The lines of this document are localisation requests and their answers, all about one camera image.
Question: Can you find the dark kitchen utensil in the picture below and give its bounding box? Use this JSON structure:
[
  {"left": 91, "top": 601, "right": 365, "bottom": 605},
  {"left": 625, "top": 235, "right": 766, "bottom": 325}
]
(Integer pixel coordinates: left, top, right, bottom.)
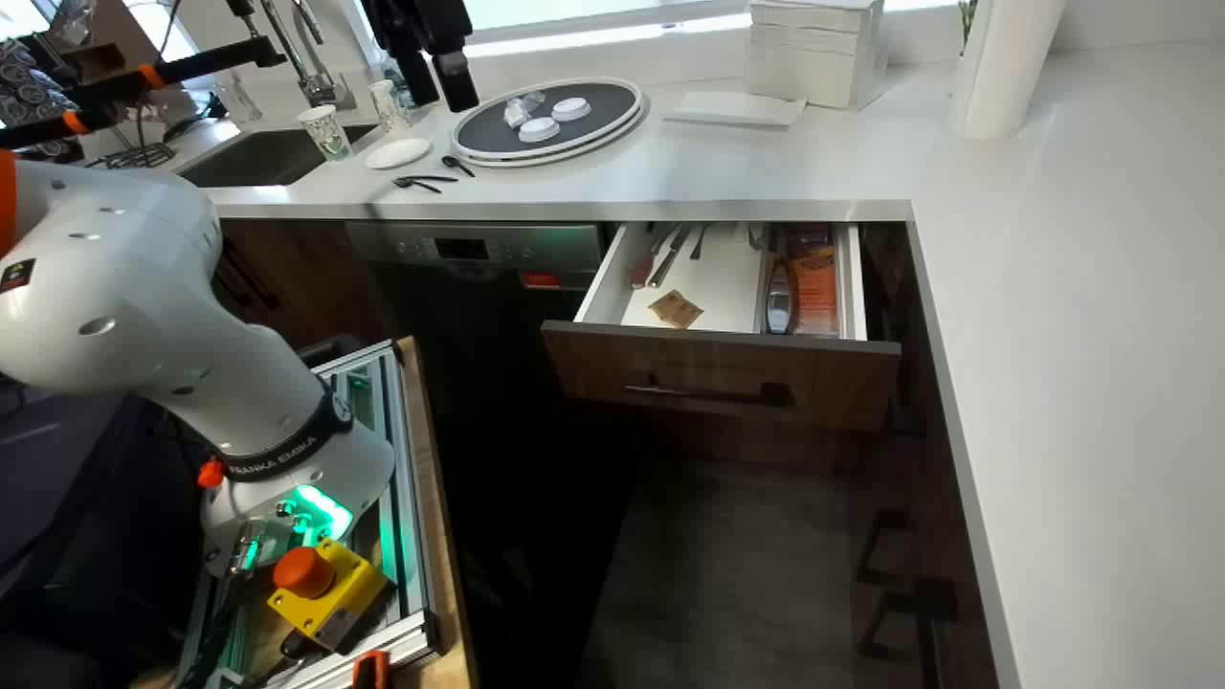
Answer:
[{"left": 633, "top": 225, "right": 692, "bottom": 291}]

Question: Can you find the metal sink faucet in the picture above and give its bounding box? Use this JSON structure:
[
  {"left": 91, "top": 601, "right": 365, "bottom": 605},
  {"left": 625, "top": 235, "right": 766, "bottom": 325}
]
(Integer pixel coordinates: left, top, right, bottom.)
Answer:
[{"left": 256, "top": 0, "right": 346, "bottom": 110}]

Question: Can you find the white paper towel roll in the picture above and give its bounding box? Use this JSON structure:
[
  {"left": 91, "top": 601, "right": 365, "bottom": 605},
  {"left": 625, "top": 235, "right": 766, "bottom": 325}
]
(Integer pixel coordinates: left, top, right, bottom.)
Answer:
[{"left": 946, "top": 0, "right": 1071, "bottom": 145}]

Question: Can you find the small white plate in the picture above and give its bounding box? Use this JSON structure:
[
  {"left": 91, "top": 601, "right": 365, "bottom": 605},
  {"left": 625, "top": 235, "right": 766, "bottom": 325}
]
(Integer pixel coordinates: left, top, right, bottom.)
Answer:
[{"left": 359, "top": 136, "right": 438, "bottom": 178}]

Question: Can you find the orange kitchen tool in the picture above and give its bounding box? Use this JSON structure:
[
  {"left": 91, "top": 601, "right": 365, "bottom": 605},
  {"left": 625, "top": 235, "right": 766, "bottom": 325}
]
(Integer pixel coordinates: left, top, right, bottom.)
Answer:
[{"left": 794, "top": 237, "right": 841, "bottom": 325}]

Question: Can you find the black cabinet handle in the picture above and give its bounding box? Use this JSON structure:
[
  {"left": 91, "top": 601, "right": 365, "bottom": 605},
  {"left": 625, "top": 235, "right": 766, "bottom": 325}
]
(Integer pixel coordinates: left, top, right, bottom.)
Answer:
[
  {"left": 860, "top": 576, "right": 966, "bottom": 661},
  {"left": 855, "top": 504, "right": 920, "bottom": 585}
]

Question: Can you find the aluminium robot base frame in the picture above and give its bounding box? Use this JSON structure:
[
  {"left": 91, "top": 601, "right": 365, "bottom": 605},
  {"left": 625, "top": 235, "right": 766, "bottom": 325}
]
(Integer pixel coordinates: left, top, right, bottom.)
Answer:
[{"left": 177, "top": 336, "right": 443, "bottom": 689}]

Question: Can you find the brown card piece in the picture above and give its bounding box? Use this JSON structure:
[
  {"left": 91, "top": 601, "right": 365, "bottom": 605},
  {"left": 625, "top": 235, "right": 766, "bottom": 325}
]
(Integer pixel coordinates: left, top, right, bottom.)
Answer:
[{"left": 648, "top": 288, "right": 708, "bottom": 332}]

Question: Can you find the dark kitchen sink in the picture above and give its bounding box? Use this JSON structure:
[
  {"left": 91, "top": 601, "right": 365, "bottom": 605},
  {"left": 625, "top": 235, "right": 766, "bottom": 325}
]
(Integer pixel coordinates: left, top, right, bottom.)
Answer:
[{"left": 177, "top": 124, "right": 384, "bottom": 191}]

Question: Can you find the dark wooden corner cabinet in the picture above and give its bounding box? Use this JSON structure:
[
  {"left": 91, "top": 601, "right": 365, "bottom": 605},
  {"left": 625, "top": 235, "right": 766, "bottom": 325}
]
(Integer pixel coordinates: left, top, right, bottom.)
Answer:
[{"left": 841, "top": 224, "right": 1007, "bottom": 689}]

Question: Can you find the yellow emergency stop button box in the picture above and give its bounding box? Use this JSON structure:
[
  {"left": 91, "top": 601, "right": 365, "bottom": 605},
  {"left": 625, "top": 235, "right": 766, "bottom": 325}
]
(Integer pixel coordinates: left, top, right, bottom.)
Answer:
[{"left": 263, "top": 540, "right": 396, "bottom": 644}]

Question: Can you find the white napkin box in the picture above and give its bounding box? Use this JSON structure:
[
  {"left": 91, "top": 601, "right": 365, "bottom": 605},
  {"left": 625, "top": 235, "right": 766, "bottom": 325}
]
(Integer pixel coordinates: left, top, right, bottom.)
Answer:
[{"left": 743, "top": 0, "right": 887, "bottom": 114}]

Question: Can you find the round black tray white rim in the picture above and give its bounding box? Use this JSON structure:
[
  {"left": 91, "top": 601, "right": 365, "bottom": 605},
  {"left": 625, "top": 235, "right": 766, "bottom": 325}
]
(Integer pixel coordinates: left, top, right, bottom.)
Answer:
[{"left": 452, "top": 76, "right": 653, "bottom": 171}]

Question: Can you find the wooden board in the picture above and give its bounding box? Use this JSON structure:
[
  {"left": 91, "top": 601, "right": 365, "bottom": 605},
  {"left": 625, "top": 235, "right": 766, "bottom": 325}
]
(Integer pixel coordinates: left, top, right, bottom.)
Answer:
[{"left": 389, "top": 332, "right": 480, "bottom": 689}]

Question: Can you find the brown wooden sink cabinet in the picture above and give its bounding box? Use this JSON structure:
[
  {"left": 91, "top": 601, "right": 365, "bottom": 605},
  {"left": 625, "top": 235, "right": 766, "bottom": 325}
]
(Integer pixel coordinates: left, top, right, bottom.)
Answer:
[{"left": 209, "top": 220, "right": 389, "bottom": 353}]

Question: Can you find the grey blue handled tool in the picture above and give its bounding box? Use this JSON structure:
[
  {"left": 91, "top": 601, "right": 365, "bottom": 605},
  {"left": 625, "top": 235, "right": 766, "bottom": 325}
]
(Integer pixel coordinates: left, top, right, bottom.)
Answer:
[{"left": 757, "top": 244, "right": 803, "bottom": 342}]

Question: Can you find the black dishwasher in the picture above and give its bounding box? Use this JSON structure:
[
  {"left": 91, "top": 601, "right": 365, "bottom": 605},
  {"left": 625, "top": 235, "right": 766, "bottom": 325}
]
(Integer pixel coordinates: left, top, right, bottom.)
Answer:
[{"left": 341, "top": 224, "right": 644, "bottom": 689}]

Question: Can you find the black utensil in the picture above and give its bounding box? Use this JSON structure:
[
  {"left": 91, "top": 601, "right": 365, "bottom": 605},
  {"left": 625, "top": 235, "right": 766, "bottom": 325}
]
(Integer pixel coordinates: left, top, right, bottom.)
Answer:
[{"left": 389, "top": 169, "right": 464, "bottom": 200}]

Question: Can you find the white drawer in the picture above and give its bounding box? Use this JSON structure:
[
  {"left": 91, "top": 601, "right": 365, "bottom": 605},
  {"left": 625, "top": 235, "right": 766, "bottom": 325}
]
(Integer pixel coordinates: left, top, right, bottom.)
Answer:
[{"left": 541, "top": 224, "right": 906, "bottom": 439}]

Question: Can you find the black bar drawer handle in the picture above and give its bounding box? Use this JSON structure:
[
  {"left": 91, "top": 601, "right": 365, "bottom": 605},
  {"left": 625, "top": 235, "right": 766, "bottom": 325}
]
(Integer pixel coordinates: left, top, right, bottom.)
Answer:
[{"left": 619, "top": 372, "right": 801, "bottom": 418}]

